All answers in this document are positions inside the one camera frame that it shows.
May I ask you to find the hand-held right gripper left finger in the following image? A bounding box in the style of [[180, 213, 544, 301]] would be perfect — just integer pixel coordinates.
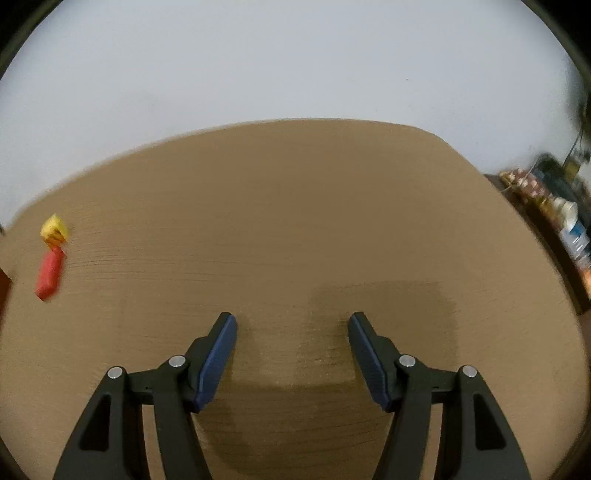
[[53, 312, 238, 480]]

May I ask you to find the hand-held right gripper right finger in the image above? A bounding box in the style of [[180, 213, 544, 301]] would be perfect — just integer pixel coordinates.
[[348, 312, 532, 480]]

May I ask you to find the red wooden block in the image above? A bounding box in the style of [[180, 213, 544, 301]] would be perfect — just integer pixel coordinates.
[[34, 246, 67, 302]]

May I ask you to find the yellow striped wooden block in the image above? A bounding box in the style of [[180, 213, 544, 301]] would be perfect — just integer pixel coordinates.
[[40, 213, 70, 246]]

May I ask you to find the brown patterned cloth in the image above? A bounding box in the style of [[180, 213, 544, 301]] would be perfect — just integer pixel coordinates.
[[500, 169, 544, 195]]

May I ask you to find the clear plastic bottle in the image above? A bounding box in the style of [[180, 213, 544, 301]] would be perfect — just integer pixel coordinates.
[[560, 222, 591, 274]]

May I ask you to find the white paper cup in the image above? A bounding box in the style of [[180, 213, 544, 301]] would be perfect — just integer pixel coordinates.
[[555, 198, 581, 228]]

